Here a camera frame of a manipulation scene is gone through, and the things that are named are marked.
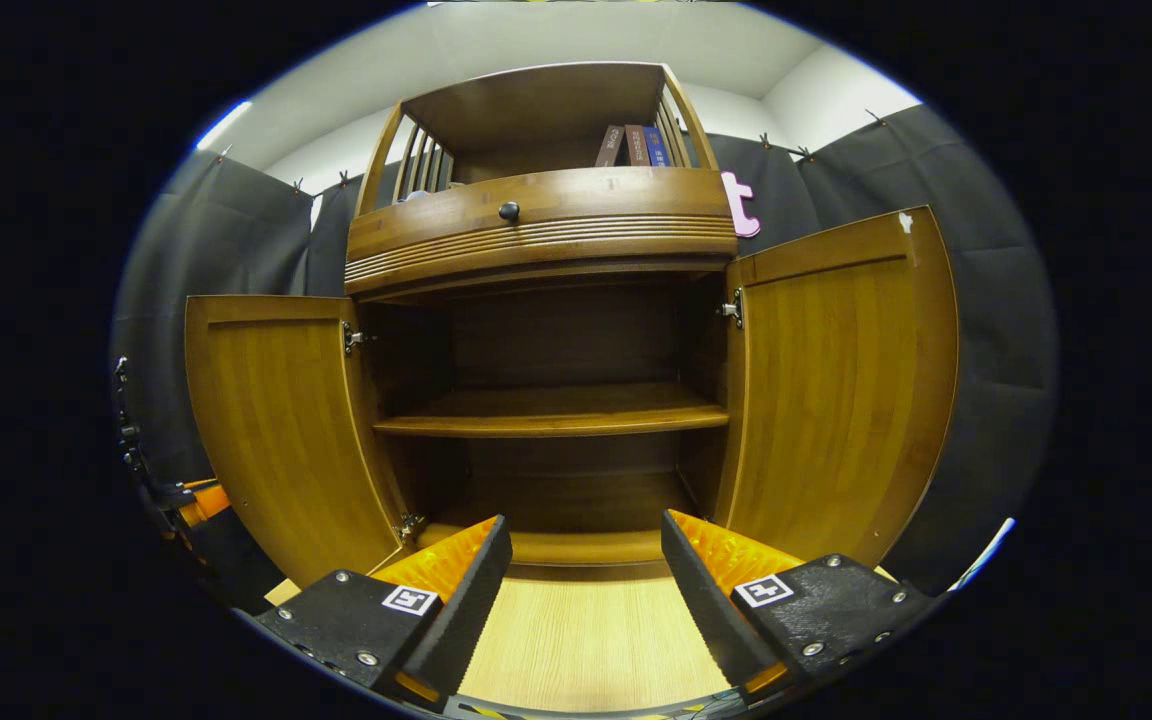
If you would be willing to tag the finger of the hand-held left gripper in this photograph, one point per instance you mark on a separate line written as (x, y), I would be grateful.
(206, 502)

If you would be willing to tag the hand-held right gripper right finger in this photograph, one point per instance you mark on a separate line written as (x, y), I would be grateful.
(711, 600)

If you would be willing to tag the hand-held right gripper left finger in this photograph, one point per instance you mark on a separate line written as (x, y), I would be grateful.
(471, 590)

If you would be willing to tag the wooden cabinet door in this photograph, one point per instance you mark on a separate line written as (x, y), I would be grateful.
(836, 400)
(276, 430)

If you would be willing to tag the wooden double-door shoe cabinet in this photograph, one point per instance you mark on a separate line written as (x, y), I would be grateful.
(556, 220)

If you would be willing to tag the metal door hinge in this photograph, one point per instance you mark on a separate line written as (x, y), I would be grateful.
(733, 308)
(353, 338)
(409, 526)

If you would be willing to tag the wooden inner shelf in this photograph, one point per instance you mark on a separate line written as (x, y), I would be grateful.
(556, 415)

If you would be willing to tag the black drawer knob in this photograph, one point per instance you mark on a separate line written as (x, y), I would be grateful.
(508, 211)

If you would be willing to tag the blue book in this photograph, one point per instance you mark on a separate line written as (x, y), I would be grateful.
(655, 146)

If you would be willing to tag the dark red book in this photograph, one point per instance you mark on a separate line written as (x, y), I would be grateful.
(634, 146)

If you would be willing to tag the brown book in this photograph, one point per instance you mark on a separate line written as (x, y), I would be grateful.
(609, 146)

